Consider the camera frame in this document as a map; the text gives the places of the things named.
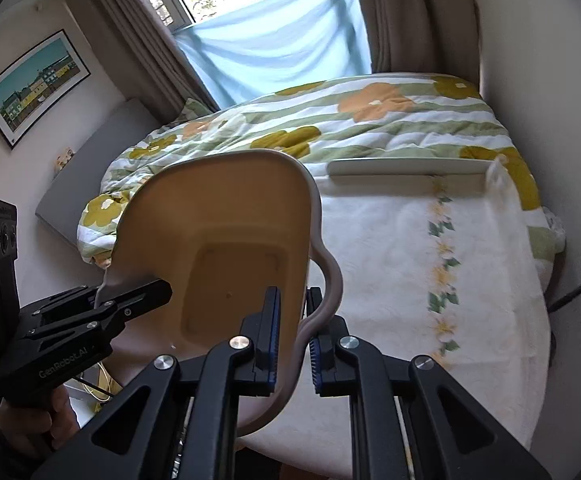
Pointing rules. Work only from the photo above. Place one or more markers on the grey headboard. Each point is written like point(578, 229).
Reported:
point(79, 181)

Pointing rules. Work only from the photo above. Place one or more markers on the pink square bowl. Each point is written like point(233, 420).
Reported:
point(221, 230)

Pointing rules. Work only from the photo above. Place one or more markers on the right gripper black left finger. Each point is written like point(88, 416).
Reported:
point(177, 419)

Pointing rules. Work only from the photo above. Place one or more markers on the floral green striped duvet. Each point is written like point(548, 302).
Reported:
point(387, 115)

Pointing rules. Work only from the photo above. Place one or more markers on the light blue cloth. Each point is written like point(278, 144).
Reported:
point(273, 45)

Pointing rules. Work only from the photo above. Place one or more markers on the brown curtain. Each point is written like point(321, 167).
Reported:
point(423, 36)
point(140, 55)

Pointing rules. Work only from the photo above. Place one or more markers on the brown left curtain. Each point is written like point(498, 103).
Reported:
point(140, 55)

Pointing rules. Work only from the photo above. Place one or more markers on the plush toy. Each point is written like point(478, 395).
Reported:
point(62, 159)

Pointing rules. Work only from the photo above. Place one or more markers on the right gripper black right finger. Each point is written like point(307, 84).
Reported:
point(412, 419)

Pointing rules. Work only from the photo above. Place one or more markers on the left hand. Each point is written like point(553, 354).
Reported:
point(20, 425)

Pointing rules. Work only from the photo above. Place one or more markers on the framed town picture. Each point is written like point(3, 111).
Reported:
point(35, 82)

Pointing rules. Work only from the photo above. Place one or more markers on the brown right curtain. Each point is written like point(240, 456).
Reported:
point(423, 36)

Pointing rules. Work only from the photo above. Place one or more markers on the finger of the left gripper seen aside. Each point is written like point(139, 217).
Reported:
point(120, 299)

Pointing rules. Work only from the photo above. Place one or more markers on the floral white tablecloth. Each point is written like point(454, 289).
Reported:
point(436, 260)

